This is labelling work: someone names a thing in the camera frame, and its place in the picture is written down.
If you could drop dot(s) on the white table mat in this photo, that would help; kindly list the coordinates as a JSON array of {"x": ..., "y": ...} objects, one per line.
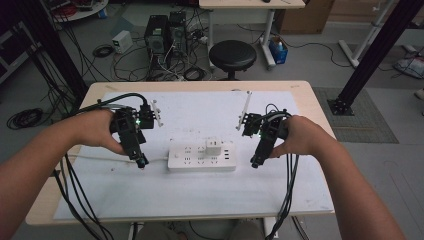
[{"x": 193, "y": 196}]

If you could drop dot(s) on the black computer tower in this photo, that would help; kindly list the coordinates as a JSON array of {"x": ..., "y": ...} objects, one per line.
[{"x": 156, "y": 36}]

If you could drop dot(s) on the round white table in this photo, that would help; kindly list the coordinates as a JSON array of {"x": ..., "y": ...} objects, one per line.
[{"x": 80, "y": 11}]

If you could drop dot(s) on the white power strip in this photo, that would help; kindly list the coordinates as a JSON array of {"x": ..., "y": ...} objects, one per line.
[{"x": 193, "y": 161}]

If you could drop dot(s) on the white charger plug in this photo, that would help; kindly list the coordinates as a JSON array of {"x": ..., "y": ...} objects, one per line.
[{"x": 213, "y": 146}]

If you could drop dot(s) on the brown cardboard box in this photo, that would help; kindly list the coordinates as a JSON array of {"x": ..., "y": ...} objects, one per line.
[{"x": 305, "y": 16}]

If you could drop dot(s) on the person's right hand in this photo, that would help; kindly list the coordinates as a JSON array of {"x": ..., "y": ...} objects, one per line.
[{"x": 303, "y": 135}]

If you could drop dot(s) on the white-legged wooden desk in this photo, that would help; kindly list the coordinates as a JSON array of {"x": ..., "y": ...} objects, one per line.
[{"x": 250, "y": 4}]

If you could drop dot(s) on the black metal frame post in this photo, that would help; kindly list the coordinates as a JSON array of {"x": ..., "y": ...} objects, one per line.
[{"x": 53, "y": 43}]

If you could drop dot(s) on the person's left leg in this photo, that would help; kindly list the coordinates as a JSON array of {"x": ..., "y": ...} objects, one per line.
[{"x": 160, "y": 232}]

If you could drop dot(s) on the black metal post with base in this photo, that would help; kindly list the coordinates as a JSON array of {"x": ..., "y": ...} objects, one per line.
[{"x": 373, "y": 56}]

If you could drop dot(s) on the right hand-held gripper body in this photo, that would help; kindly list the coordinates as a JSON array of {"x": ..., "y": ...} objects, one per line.
[{"x": 266, "y": 133}]

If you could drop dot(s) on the grey-fronted computer tower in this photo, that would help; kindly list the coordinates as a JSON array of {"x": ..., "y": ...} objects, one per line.
[{"x": 178, "y": 31}]

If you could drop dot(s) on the person's left hand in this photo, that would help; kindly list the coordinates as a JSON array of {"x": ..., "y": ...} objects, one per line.
[{"x": 95, "y": 130}]

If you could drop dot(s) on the black round stool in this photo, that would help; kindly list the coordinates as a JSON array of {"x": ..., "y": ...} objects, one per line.
[{"x": 232, "y": 55}]

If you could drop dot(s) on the white power supply box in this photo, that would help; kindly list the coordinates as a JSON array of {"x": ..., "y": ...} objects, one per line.
[{"x": 122, "y": 41}]

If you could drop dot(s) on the printed plastic bag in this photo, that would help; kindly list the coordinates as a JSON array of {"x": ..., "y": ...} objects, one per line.
[{"x": 410, "y": 66}]

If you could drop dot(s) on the white metal stand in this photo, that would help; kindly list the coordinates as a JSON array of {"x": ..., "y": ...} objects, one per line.
[{"x": 365, "y": 40}]

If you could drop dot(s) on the person's leg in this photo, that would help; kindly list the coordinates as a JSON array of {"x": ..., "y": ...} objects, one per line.
[
  {"x": 248, "y": 230},
  {"x": 160, "y": 232}
]

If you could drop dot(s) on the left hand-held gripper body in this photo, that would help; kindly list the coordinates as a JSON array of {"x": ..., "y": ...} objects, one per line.
[{"x": 128, "y": 133}]

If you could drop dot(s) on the grey floor mat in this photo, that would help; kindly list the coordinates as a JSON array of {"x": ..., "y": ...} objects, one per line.
[{"x": 363, "y": 123}]

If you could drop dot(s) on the person's right leg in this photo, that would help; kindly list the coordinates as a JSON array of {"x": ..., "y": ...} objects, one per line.
[{"x": 248, "y": 230}]

